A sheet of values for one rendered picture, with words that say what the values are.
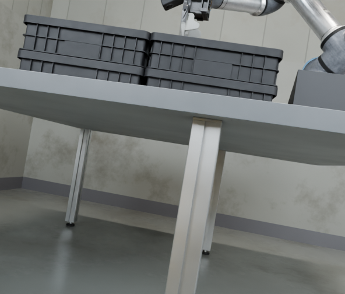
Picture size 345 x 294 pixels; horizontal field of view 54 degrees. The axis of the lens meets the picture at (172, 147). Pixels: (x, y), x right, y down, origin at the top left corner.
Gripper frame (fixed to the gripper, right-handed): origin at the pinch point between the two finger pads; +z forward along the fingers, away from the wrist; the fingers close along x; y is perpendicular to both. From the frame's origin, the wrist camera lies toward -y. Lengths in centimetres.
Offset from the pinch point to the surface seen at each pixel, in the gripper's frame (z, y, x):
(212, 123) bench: 30, 17, -39
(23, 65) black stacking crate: 18, -45, -15
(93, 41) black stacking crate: 7.6, -24.6, -12.7
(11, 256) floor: 96, -69, 34
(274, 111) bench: 27, 28, -44
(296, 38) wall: -87, 64, 210
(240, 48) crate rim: 3.8, 19.5, -9.0
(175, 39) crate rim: 4.1, 0.3, -11.1
